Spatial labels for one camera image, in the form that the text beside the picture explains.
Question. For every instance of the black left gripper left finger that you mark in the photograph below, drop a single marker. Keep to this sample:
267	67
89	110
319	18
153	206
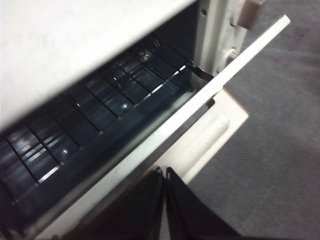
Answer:
140	212

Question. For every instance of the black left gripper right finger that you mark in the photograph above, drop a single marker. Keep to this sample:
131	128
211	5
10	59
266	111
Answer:
190	217

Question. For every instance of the dark grey felt table cloth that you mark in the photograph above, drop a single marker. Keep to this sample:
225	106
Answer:
275	125

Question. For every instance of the small cream timer knob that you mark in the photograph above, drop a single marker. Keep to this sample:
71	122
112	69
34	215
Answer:
230	53

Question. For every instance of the large cream temperature knob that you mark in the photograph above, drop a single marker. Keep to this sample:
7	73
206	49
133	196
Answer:
250	15

